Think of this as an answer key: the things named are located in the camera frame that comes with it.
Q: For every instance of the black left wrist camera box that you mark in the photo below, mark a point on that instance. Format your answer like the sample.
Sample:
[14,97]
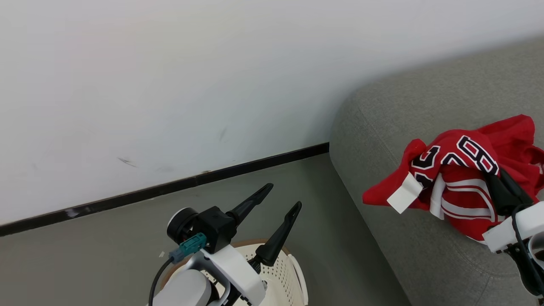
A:
[216,227]

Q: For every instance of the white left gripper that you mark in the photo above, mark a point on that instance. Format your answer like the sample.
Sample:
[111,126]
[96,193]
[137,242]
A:
[238,272]

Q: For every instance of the black wall baseboard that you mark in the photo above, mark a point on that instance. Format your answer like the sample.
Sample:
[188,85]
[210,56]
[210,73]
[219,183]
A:
[170,188]

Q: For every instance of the beige perforated laundry basket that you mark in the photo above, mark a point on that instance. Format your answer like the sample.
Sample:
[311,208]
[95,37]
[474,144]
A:
[284,276]

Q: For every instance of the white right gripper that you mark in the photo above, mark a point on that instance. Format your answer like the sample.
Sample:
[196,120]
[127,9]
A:
[510,229]

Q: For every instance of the red basketball jersey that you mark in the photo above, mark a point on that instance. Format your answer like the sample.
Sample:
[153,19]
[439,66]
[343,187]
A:
[459,187]

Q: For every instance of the grey fabric sofa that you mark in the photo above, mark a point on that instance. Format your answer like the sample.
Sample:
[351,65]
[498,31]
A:
[403,263]

